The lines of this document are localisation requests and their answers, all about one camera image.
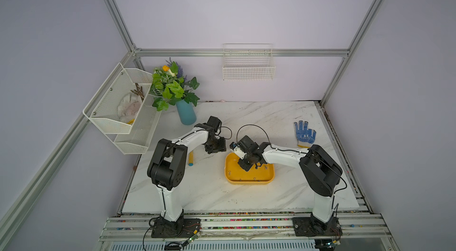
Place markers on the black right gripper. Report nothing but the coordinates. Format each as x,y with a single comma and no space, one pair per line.
246,166

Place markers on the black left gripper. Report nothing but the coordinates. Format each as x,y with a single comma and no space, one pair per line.
222,145

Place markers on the yellow plastic storage box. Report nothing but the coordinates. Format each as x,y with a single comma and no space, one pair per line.
237,176

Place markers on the blue dotted work glove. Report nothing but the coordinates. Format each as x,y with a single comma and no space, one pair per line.
305,136

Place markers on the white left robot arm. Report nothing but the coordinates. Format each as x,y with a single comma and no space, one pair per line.
168,164

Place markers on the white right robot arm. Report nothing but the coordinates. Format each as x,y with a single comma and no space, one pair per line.
321,171

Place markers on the green yellow brush tool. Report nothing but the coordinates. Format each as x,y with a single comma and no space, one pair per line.
191,158

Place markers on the teal vase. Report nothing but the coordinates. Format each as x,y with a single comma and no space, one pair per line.
186,112

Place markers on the green artificial plant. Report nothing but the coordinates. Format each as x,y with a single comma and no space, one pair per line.
170,86

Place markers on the brown twigs in shelf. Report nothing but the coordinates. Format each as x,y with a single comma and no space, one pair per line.
138,91

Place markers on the white cloth in shelf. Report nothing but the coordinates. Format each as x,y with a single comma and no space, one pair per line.
128,108

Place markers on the white wire wall basket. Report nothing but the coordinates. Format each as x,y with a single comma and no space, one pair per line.
248,62

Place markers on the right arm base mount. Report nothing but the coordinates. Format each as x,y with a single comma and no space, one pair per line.
312,227

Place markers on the white mesh wall shelf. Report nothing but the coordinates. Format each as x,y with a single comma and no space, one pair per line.
102,111

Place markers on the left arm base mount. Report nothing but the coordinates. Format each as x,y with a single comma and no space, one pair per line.
182,228

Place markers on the aluminium rail platform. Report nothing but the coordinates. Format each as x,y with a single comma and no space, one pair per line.
247,231

